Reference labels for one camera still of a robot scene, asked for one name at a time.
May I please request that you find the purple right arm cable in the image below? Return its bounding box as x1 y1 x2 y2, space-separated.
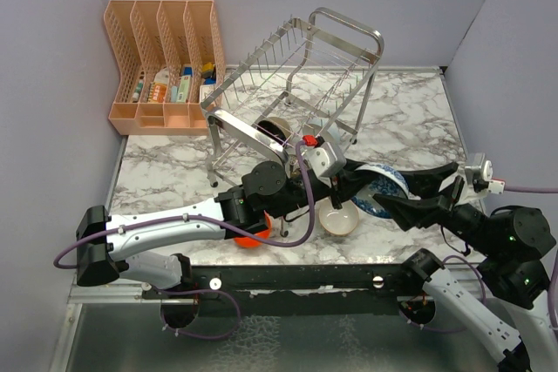
501 182 558 334

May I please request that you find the black aluminium frame rail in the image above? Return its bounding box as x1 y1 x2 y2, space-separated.
70 254 528 319

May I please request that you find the small green white tube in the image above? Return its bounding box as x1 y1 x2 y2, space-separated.
132 78 144 103

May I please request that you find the steel wire dish rack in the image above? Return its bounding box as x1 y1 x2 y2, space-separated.
201 7 384 187

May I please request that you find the orange white packet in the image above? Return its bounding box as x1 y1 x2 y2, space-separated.
147 68 170 103

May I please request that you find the beige speckled bowl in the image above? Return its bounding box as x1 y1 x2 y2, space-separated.
318 200 360 236

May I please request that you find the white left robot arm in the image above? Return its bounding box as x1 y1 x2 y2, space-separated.
53 142 379 298

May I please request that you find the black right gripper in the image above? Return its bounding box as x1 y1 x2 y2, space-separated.
374 159 500 254

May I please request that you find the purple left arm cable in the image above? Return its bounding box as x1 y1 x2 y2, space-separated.
54 137 316 340

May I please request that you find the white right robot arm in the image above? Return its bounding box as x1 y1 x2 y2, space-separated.
374 153 557 371

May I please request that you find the blue and white bowl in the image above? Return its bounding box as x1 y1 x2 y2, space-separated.
351 164 410 220

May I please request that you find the red bowl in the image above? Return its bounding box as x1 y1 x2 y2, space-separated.
234 230 270 248

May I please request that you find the cream bottle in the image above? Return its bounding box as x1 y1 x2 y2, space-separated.
200 62 217 102

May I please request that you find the peach plastic file organizer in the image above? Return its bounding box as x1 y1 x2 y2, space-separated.
104 0 226 136

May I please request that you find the white blue tube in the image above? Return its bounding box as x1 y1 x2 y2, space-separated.
176 65 194 104

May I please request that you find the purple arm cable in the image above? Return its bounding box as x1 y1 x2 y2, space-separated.
501 182 558 334
54 137 316 340

